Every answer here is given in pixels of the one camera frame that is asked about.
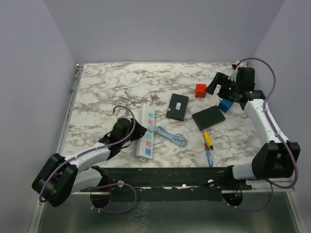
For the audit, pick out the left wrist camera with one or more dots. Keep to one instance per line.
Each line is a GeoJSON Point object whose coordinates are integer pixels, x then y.
{"type": "Point", "coordinates": [123, 113]}

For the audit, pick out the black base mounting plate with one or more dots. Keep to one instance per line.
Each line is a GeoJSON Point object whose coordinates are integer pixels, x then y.
{"type": "Point", "coordinates": [174, 184]}

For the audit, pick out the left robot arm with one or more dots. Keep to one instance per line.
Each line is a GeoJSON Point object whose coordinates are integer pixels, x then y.
{"type": "Point", "coordinates": [63, 175]}

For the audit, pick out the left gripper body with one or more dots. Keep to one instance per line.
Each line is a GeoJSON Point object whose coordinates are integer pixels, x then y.
{"type": "Point", "coordinates": [135, 134]}

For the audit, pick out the red cube plug adapter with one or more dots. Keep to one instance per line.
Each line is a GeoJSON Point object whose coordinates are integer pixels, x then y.
{"type": "Point", "coordinates": [200, 90]}

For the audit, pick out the black router box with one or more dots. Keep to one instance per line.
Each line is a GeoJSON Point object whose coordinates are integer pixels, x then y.
{"type": "Point", "coordinates": [177, 107]}

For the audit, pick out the blue handled screwdriver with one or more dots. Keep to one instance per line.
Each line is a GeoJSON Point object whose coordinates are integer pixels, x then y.
{"type": "Point", "coordinates": [208, 154]}

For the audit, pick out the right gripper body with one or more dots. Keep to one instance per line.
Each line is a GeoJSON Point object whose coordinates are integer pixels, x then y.
{"type": "Point", "coordinates": [229, 88]}

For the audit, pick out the yellow handled screwdriver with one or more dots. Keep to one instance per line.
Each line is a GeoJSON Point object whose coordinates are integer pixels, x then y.
{"type": "Point", "coordinates": [208, 141]}

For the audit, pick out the white power strip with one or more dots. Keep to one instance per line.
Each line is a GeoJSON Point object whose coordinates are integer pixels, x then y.
{"type": "Point", "coordinates": [145, 143]}

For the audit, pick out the blue cube plug adapter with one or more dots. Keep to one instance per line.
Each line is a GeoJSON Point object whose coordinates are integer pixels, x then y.
{"type": "Point", "coordinates": [225, 105]}

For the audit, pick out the aluminium rail frame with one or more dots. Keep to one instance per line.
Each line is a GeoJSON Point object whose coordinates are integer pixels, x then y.
{"type": "Point", "coordinates": [122, 192]}

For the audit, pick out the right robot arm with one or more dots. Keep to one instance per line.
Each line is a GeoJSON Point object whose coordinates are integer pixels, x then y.
{"type": "Point", "coordinates": [278, 155]}

